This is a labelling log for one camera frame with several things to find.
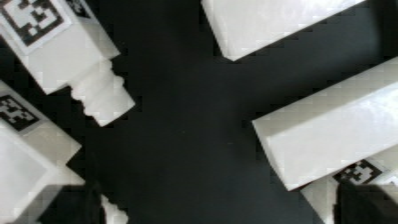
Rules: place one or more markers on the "flat white chair back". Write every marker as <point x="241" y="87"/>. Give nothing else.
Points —
<point x="369" y="172"/>

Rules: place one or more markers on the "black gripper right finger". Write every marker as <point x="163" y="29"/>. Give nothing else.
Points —
<point x="364" y="205"/>

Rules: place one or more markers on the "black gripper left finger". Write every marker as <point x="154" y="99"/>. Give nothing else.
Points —
<point x="74" y="207"/>

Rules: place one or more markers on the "white chair leg front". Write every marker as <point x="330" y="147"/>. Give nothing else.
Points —
<point x="57" y="38"/>

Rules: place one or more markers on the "rear long white bar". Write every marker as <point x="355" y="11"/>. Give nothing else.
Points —
<point x="254" y="22"/>

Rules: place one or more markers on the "white chair leg with tag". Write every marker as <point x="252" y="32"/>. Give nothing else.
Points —
<point x="35" y="150"/>

